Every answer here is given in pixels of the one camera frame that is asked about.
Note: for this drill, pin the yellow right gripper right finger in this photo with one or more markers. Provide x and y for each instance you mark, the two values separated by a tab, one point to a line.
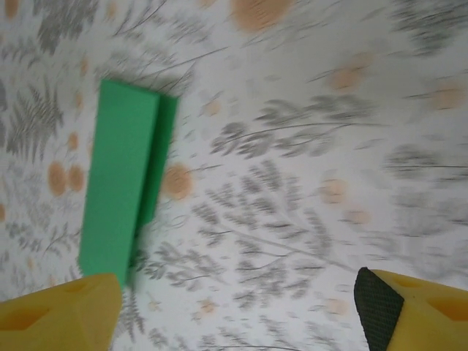
428	314

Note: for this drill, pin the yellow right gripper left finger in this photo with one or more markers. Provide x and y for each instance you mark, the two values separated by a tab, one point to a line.
62	314

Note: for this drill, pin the green paper sheet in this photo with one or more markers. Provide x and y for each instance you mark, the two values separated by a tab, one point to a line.
117	175

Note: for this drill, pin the floral patterned table cover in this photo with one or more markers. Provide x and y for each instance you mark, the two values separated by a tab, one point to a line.
292	146

